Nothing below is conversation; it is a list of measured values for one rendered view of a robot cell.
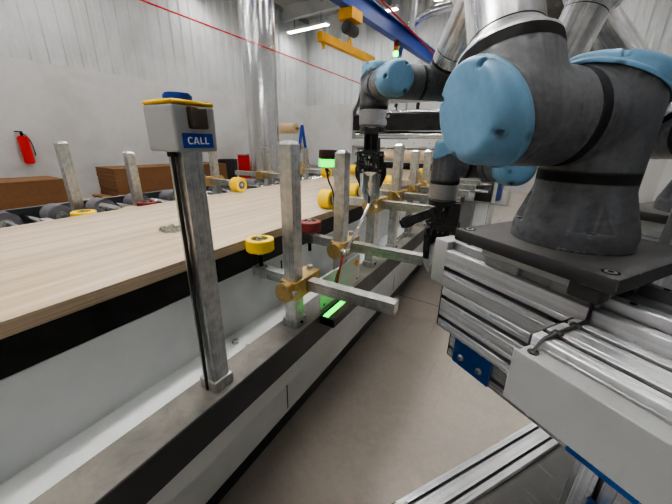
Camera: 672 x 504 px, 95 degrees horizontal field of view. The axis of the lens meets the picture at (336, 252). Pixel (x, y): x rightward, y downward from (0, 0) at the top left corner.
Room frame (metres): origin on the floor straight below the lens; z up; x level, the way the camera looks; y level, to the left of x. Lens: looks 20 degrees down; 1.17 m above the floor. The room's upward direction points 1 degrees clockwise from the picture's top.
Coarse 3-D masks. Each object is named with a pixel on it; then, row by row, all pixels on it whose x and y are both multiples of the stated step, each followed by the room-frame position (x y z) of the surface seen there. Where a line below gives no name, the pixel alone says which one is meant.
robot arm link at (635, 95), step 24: (600, 72) 0.39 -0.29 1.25; (624, 72) 0.39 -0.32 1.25; (648, 72) 0.38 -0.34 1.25; (624, 96) 0.38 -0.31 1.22; (648, 96) 0.38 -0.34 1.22; (600, 120) 0.37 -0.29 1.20; (624, 120) 0.37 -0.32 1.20; (648, 120) 0.38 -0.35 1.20; (600, 144) 0.38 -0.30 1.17; (624, 144) 0.38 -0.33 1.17; (648, 144) 0.39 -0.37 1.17; (552, 168) 0.43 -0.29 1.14; (576, 168) 0.40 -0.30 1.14; (600, 168) 0.39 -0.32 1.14; (624, 168) 0.38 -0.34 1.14
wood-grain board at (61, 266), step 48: (240, 192) 1.69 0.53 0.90; (0, 240) 0.79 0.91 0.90; (48, 240) 0.80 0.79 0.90; (96, 240) 0.81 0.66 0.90; (144, 240) 0.82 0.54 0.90; (240, 240) 0.83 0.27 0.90; (0, 288) 0.51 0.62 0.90; (48, 288) 0.52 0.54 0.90; (96, 288) 0.52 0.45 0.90; (0, 336) 0.40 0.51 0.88
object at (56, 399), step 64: (256, 256) 0.89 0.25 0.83; (320, 256) 1.21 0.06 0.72; (64, 320) 0.47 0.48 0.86; (128, 320) 0.56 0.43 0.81; (192, 320) 0.68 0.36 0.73; (0, 384) 0.39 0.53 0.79; (64, 384) 0.45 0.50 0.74; (128, 384) 0.54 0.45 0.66; (0, 448) 0.37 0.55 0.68; (256, 448) 0.86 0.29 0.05
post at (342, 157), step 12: (336, 156) 0.94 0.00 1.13; (348, 156) 0.94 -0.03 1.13; (336, 168) 0.94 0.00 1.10; (348, 168) 0.94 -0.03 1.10; (336, 180) 0.94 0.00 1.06; (348, 180) 0.94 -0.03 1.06; (336, 192) 0.93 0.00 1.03; (348, 192) 0.95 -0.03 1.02; (336, 204) 0.93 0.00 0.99; (348, 204) 0.95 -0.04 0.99; (336, 216) 0.93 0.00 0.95; (348, 216) 0.95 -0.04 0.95; (336, 228) 0.93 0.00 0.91; (336, 240) 0.93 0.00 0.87; (336, 264) 0.93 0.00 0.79
